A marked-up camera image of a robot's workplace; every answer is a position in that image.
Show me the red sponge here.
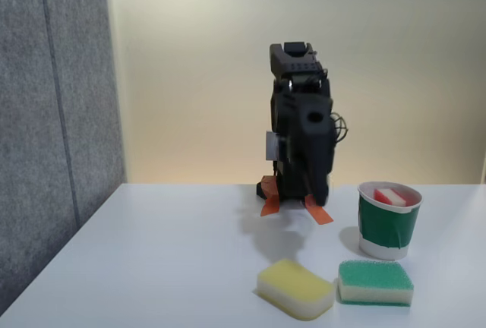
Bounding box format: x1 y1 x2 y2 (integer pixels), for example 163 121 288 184
374 188 407 207

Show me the white controller board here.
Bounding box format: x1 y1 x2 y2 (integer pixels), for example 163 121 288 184
264 130 286 162

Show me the orange tape strip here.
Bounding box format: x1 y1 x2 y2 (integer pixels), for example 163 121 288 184
303 194 334 226
260 175 282 217

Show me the white paper cup green band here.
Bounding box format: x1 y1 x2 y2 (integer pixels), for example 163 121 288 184
356 181 424 261

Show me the yellow sponge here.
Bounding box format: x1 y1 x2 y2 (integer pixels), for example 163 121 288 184
257 258 336 321

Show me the green sponge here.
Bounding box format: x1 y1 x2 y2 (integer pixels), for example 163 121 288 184
337 259 415 308

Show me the grey felt partition panel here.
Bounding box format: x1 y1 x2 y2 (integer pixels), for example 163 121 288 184
0 0 127 316

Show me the black cable bundle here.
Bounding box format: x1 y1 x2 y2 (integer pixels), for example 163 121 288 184
329 112 349 144

